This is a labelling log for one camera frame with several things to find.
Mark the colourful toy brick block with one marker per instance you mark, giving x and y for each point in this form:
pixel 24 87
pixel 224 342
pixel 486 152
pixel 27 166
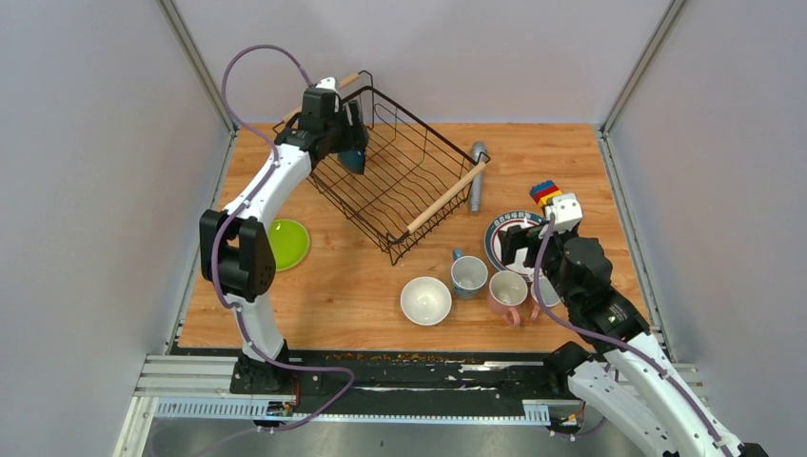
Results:
pixel 543 192

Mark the grey cylindrical handle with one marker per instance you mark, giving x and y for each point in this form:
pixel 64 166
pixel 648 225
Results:
pixel 479 153

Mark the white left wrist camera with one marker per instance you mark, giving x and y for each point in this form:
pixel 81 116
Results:
pixel 328 85

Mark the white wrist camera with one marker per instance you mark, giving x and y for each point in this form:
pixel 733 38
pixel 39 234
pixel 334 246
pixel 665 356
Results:
pixel 328 85
pixel 566 210

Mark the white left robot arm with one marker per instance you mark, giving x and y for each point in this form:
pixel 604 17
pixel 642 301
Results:
pixel 236 254

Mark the pink cup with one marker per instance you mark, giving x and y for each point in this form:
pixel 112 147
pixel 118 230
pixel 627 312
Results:
pixel 506 292

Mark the black wire dish rack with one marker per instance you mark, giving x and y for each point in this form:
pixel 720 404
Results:
pixel 414 176

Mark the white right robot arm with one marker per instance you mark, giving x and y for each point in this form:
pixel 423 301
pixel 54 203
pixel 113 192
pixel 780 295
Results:
pixel 660 413

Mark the white plate dark striped rim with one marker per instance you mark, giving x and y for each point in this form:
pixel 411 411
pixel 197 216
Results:
pixel 512 218

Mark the beige ceramic bowl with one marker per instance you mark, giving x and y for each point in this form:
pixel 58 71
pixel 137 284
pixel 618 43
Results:
pixel 425 301

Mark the light blue mug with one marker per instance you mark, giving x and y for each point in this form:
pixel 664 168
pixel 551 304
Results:
pixel 468 275

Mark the lime green plate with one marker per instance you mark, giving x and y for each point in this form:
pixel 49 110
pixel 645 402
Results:
pixel 290 243

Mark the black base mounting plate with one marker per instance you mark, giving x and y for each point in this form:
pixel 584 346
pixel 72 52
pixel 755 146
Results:
pixel 406 383

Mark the small mauve cup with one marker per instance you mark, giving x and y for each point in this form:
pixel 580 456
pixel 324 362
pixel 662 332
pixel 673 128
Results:
pixel 542 289

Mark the dark blue ceramic bowl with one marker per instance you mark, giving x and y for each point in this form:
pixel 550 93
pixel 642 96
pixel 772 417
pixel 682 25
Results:
pixel 353 161

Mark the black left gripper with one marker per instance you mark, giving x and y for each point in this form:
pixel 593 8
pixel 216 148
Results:
pixel 357 135

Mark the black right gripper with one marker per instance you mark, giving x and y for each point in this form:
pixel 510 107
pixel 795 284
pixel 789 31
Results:
pixel 517 238

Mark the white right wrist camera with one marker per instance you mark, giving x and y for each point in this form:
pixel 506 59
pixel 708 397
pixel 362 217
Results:
pixel 566 210

